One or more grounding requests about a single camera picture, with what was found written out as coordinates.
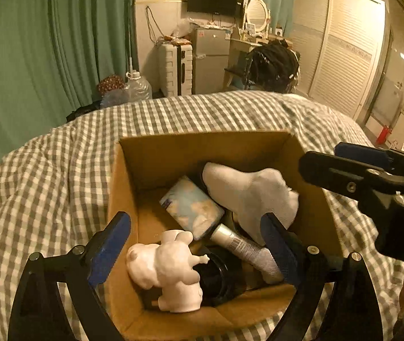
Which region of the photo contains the black backpack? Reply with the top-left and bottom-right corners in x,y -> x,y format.
246,40 -> 301,93

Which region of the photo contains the silver small fridge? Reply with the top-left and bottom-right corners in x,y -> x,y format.
191,26 -> 232,95

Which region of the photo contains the green checked blanket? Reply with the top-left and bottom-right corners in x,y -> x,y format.
0,90 -> 404,341

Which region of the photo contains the white louvered wardrobe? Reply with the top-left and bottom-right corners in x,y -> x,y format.
289,0 -> 391,122

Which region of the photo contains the cardboard box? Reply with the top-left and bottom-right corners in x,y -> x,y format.
107,130 -> 345,341

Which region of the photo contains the beige dressing table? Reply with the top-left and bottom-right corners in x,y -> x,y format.
223,37 -> 271,89

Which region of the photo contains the blue fluffy item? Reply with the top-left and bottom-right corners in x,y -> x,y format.
100,89 -> 129,107

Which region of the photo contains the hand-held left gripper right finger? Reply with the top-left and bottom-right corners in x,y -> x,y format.
260,212 -> 384,341

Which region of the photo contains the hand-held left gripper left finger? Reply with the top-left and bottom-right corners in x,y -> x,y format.
8,211 -> 132,341

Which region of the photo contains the white oval vanity mirror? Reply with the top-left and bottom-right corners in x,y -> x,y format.
243,0 -> 271,38

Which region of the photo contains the red fire extinguisher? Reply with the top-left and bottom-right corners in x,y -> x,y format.
376,124 -> 391,146

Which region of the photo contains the black cup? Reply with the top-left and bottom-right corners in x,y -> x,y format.
194,246 -> 246,308

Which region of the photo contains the white sock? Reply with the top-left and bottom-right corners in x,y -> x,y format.
255,247 -> 285,285
201,162 -> 301,248

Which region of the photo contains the white suitcase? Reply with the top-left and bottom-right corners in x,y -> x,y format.
157,41 -> 194,97

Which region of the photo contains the clear plastic bag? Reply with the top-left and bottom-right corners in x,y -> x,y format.
173,18 -> 194,40

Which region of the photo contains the clear water jug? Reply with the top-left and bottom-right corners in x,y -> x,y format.
123,71 -> 153,103

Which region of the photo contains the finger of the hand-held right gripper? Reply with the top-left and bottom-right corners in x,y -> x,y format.
298,151 -> 396,205
333,142 -> 391,166

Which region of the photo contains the white animal figure bottle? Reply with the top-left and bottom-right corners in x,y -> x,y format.
127,230 -> 210,314

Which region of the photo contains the wall cable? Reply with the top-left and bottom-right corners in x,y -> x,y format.
146,5 -> 167,40

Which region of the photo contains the light blue tissue pack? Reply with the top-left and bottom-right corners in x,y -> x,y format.
159,175 -> 225,241

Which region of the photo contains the silver tube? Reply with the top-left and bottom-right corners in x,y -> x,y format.
210,223 -> 272,269

